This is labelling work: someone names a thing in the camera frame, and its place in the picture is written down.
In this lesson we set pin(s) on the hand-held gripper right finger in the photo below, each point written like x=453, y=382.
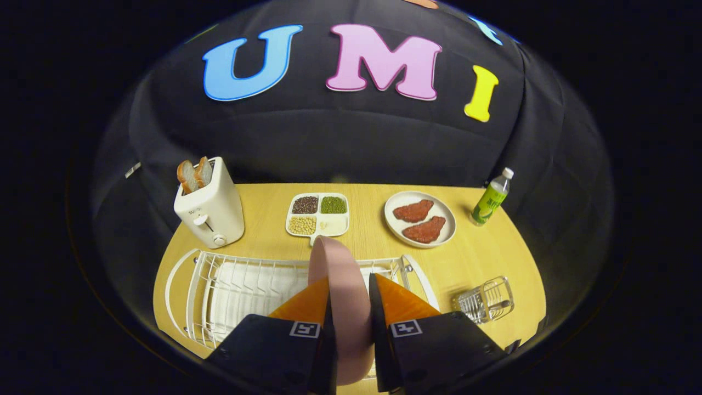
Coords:
x=381, y=351

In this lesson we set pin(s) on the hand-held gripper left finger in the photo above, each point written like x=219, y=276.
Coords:
x=330, y=351

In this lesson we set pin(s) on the pink plate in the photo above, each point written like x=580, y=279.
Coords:
x=345, y=285

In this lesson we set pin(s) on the white divided dish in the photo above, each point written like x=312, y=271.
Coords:
x=319, y=215

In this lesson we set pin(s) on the white round plate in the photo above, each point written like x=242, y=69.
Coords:
x=447, y=211

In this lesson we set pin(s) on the white drip tray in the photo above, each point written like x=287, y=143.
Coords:
x=252, y=291

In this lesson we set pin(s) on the red meat patty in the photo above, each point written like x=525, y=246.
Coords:
x=412, y=210
x=425, y=230

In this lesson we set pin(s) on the yellow soybeans pile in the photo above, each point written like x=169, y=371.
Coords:
x=302, y=225

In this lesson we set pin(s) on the green beans pile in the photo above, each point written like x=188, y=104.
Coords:
x=333, y=204

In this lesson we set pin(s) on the dark beans pile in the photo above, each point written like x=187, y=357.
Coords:
x=305, y=204

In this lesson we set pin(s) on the white toaster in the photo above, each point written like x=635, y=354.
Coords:
x=214, y=211

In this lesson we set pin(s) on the green label drink bottle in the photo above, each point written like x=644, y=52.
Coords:
x=490, y=203

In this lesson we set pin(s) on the black backdrop cloth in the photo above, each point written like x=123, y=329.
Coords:
x=329, y=142

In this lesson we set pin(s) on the toast slice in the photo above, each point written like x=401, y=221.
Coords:
x=187, y=176
x=204, y=171

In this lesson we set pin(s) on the white clip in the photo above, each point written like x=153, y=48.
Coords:
x=132, y=170

